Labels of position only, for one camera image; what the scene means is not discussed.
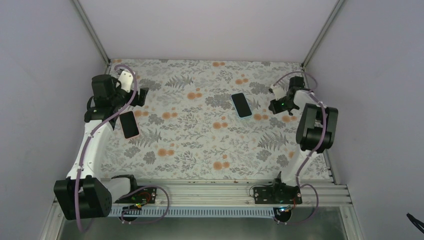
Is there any phone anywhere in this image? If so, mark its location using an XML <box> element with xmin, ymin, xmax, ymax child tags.
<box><xmin>119</xmin><ymin>111</ymin><xmax>140</xmax><ymax>139</ymax></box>
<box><xmin>230</xmin><ymin>93</ymin><xmax>253</xmax><ymax>119</ymax></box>

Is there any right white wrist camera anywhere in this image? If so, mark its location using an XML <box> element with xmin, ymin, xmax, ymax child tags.
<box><xmin>269</xmin><ymin>84</ymin><xmax>286</xmax><ymax>100</ymax></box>

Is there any black object at edge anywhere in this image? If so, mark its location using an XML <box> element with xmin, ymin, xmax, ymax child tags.
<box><xmin>406</xmin><ymin>213</ymin><xmax>424</xmax><ymax>234</ymax></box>

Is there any aluminium rail frame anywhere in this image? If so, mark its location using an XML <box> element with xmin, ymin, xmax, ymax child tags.
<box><xmin>106</xmin><ymin>181</ymin><xmax>352</xmax><ymax>221</ymax></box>

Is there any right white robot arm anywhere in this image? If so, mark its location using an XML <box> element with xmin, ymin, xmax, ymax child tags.
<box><xmin>268</xmin><ymin>76</ymin><xmax>338</xmax><ymax>204</ymax></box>

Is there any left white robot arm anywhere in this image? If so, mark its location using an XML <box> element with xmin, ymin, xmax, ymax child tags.
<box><xmin>53</xmin><ymin>71</ymin><xmax>149</xmax><ymax>220</ymax></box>

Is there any aluminium corner post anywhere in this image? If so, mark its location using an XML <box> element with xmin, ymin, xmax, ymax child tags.
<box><xmin>302</xmin><ymin>0</ymin><xmax>346</xmax><ymax>69</ymax></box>
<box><xmin>71</xmin><ymin>0</ymin><xmax>111</xmax><ymax>66</ymax></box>

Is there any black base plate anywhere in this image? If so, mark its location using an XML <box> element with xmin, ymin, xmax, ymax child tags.
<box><xmin>253</xmin><ymin>185</ymin><xmax>303</xmax><ymax>205</ymax></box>
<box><xmin>115</xmin><ymin>187</ymin><xmax>157</xmax><ymax>205</ymax></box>

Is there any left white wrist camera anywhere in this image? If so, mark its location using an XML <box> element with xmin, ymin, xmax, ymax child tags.
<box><xmin>117</xmin><ymin>70</ymin><xmax>134</xmax><ymax>93</ymax></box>

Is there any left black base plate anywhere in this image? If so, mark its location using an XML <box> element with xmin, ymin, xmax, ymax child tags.
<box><xmin>115</xmin><ymin>187</ymin><xmax>157</xmax><ymax>205</ymax></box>

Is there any floral patterned table mat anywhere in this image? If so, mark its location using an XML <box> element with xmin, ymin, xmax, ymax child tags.
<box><xmin>100</xmin><ymin>58</ymin><xmax>302</xmax><ymax>180</ymax></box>

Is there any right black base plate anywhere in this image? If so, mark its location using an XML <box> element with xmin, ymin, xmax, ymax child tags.
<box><xmin>253</xmin><ymin>185</ymin><xmax>303</xmax><ymax>205</ymax></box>

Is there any phone in pink case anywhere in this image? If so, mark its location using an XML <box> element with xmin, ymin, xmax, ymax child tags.
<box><xmin>119</xmin><ymin>111</ymin><xmax>140</xmax><ymax>139</ymax></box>

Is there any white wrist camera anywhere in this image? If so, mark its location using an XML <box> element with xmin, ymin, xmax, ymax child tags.
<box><xmin>117</xmin><ymin>70</ymin><xmax>134</xmax><ymax>93</ymax></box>
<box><xmin>269</xmin><ymin>84</ymin><xmax>286</xmax><ymax>100</ymax></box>

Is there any right aluminium corner post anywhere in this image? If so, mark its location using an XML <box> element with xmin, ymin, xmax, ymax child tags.
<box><xmin>302</xmin><ymin>0</ymin><xmax>346</xmax><ymax>69</ymax></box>

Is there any left aluminium corner post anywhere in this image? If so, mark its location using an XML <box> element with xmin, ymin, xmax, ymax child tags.
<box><xmin>71</xmin><ymin>0</ymin><xmax>111</xmax><ymax>66</ymax></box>

